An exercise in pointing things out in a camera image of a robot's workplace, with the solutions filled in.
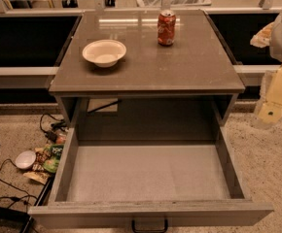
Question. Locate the white bowl on cabinet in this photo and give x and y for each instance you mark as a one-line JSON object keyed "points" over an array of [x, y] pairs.
{"points": [[104, 53]]}

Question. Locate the grey top drawer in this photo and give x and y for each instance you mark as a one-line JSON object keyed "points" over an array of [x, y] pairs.
{"points": [[149, 164]]}

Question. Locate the black power adapter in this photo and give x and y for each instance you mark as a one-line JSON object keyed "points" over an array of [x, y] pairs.
{"points": [[51, 136]]}

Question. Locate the red soda can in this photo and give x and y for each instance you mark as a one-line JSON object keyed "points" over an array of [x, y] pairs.
{"points": [[166, 27]]}

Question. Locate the grey drawer cabinet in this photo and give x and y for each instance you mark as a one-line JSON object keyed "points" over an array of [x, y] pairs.
{"points": [[195, 64]]}

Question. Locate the black stand frame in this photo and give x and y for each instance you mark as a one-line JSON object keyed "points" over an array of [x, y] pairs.
{"points": [[27, 221]]}

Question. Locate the green snack bag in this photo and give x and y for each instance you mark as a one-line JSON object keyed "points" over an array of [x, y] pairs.
{"points": [[54, 153]]}

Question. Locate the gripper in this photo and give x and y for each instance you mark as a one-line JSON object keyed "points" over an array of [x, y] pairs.
{"points": [[271, 110]]}

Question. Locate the brown snack wrapper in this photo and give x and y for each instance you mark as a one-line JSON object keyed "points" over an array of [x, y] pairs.
{"points": [[39, 177]]}

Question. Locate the white bowl on floor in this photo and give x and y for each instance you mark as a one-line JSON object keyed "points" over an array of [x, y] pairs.
{"points": [[25, 160]]}

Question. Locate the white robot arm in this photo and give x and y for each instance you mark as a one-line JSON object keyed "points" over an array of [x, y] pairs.
{"points": [[270, 36]]}

